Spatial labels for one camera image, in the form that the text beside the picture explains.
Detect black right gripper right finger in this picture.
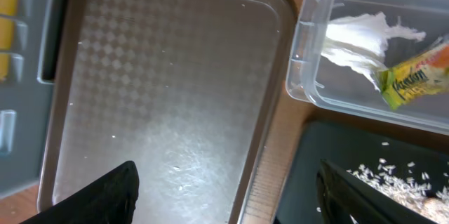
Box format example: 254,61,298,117
316,159,433,224

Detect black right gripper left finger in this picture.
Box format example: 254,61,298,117
22,161,140,224

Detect food scraps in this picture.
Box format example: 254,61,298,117
315,141,449,224

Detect yellow orange snack wrapper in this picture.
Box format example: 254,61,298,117
375,39,448,110

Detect white tissue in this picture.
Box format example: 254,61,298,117
321,12,427,91

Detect yellow plate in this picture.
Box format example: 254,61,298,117
1,0,18,81

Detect grey dishwasher rack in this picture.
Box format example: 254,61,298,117
1,0,68,198

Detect clear plastic waste bin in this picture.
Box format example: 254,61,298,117
286,0,448,134

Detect black plastic tray bin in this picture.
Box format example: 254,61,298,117
274,121,447,223

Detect dark brown serving tray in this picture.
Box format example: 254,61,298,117
37,0,295,223

